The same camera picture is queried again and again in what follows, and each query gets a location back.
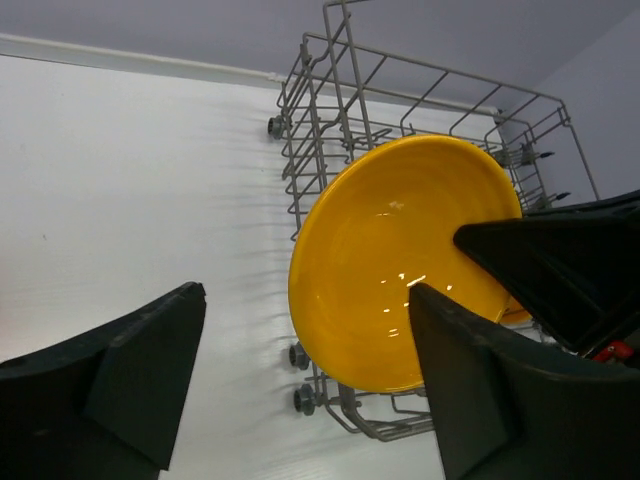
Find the grey wire dish rack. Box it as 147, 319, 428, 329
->
267, 1, 592, 442

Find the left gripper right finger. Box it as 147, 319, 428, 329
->
409, 284, 639, 479

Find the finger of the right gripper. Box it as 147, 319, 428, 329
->
523, 190, 639, 218
453, 214, 639, 354

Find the large yellow bowl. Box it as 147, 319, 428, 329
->
288, 135, 522, 393

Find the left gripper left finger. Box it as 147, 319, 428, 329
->
1, 282, 206, 479

